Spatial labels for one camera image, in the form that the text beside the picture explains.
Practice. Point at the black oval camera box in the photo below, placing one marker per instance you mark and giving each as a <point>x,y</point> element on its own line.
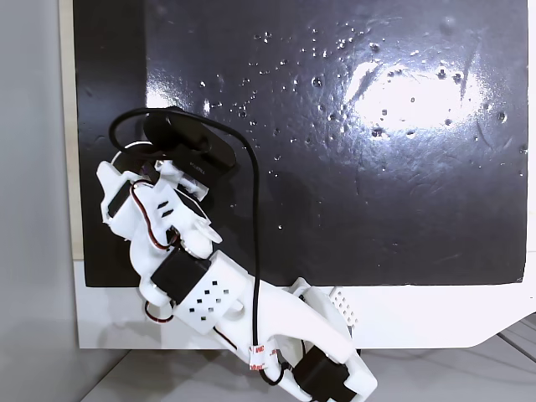
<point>209,146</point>

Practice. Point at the white label tape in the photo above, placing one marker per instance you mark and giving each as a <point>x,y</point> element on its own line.
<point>257,356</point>

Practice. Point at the glossy black mat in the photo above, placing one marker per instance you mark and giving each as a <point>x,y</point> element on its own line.
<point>377,209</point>

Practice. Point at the purple ribbed pen grip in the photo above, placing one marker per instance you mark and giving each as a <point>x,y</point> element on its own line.
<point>147,171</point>

